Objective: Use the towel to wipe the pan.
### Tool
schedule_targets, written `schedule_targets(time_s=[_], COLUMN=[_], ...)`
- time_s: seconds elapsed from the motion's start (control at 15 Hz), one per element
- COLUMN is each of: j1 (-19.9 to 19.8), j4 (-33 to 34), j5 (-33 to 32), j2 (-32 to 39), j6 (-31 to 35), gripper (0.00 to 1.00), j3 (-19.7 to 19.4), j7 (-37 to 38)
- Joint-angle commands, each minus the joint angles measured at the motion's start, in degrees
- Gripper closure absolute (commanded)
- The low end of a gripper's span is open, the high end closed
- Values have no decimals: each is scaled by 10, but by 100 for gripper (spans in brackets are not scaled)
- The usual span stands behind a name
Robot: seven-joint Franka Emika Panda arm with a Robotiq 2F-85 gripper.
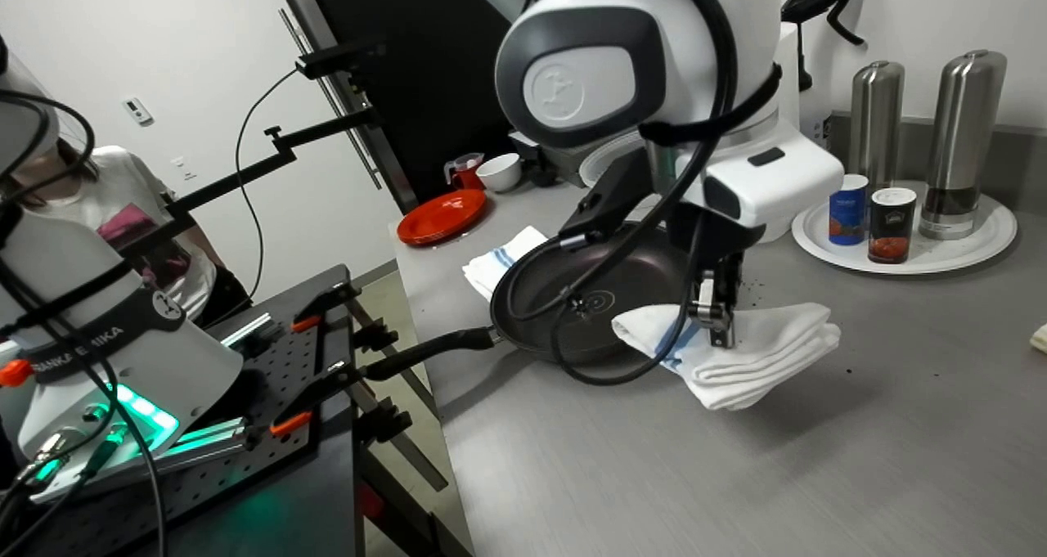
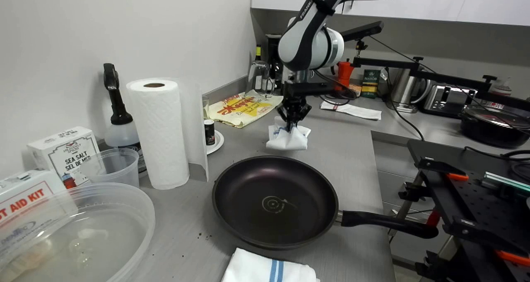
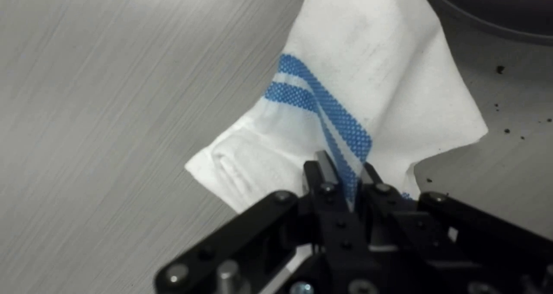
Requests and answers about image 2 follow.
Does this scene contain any black frying pan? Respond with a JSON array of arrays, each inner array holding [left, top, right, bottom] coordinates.
[[212, 156, 439, 250]]

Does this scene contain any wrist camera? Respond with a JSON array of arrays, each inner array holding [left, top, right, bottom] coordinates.
[[308, 82, 347, 98]]

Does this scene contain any folded white blue-striped towel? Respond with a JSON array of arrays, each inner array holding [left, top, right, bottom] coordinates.
[[221, 248, 320, 282]]

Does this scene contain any yellow printed cloth bag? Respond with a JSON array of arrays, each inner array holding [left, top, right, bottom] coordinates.
[[207, 90, 284, 128]]

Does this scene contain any paper towel roll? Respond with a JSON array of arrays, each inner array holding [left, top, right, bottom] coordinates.
[[126, 78, 209, 190]]

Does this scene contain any white salt box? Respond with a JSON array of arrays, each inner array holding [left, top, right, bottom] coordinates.
[[27, 127, 102, 190]]

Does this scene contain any black cable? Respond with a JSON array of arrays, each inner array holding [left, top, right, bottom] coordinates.
[[368, 35, 530, 180]]

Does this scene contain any black coffee maker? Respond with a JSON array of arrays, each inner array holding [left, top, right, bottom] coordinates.
[[265, 34, 285, 86]]

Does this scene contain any green box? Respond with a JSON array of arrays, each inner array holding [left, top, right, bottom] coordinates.
[[361, 69, 381, 99]]

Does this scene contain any red moka pot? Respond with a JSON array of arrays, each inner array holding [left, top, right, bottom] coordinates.
[[335, 59, 355, 89]]

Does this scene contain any aluminium rail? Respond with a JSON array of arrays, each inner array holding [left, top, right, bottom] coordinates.
[[482, 171, 530, 194]]

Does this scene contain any large clear plastic container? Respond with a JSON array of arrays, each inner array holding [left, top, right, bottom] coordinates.
[[0, 182, 156, 282]]

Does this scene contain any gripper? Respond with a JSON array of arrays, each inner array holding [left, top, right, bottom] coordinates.
[[277, 82, 313, 132]]

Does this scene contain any white first aid box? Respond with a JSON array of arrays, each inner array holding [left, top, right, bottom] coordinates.
[[0, 170, 79, 249]]

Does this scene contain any clear plastic cup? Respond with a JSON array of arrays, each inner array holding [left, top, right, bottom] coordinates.
[[80, 148, 140, 188]]

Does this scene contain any black clamp with orange handle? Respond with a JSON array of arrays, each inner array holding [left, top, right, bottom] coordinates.
[[414, 157, 470, 182], [444, 217, 530, 268]]

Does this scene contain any clear spray bottle black nozzle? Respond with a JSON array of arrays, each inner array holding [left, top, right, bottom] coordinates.
[[103, 63, 147, 175]]

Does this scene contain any camera on mount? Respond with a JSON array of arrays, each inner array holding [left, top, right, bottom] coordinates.
[[340, 21, 530, 113]]

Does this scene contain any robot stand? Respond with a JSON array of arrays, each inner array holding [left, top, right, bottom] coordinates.
[[388, 139, 530, 282]]

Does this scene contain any small dark jar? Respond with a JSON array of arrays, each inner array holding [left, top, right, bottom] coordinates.
[[204, 119, 216, 146]]

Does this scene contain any black pot with glass lid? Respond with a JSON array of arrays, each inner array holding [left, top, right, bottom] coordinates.
[[459, 103, 530, 149]]

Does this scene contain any folded white cloth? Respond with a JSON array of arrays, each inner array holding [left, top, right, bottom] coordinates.
[[320, 101, 382, 121]]

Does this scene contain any stainless steel kettle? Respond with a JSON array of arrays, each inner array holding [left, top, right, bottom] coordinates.
[[388, 66, 432, 114]]

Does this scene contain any white saucer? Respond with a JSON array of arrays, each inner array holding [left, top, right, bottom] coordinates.
[[206, 130, 225, 155]]

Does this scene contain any clear plastic bottle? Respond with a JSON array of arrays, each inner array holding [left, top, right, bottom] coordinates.
[[492, 77, 513, 97]]

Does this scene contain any silver toaster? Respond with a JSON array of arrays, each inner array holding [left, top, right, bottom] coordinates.
[[422, 84, 478, 118]]

